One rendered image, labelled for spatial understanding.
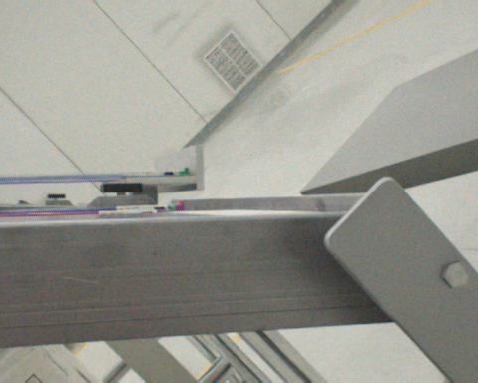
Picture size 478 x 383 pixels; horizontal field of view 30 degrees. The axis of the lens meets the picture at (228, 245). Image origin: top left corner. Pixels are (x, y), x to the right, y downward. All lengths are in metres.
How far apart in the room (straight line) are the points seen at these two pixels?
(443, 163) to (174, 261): 0.60
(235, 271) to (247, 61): 8.51
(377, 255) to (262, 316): 0.07
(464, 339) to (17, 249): 0.23
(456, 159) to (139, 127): 7.74
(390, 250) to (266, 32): 8.64
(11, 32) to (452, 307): 8.30
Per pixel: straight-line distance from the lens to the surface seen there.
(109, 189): 1.15
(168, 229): 0.46
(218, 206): 0.90
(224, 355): 1.95
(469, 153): 0.98
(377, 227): 0.45
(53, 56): 8.67
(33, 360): 1.93
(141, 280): 0.46
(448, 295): 0.47
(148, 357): 1.43
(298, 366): 1.24
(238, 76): 8.92
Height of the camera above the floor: 0.88
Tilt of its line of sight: 12 degrees down
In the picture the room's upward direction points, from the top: 44 degrees counter-clockwise
